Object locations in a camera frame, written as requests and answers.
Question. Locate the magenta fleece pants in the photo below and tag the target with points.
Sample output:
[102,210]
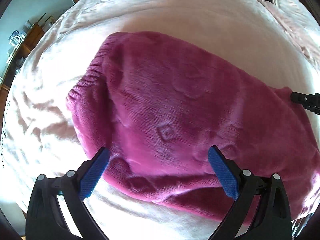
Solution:
[159,103]

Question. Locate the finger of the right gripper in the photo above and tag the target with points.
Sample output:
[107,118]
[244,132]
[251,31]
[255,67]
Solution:
[309,102]

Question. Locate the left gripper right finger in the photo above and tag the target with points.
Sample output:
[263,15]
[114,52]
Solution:
[272,218]

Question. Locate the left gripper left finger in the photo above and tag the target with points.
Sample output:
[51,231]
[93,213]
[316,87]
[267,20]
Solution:
[44,217]

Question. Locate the pink bed duvet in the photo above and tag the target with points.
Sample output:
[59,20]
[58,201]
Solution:
[39,134]

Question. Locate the wooden dresser with clutter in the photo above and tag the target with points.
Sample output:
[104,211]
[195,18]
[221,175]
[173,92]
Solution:
[23,44]

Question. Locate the pink pillow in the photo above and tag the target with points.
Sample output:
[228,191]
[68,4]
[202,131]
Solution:
[301,25]

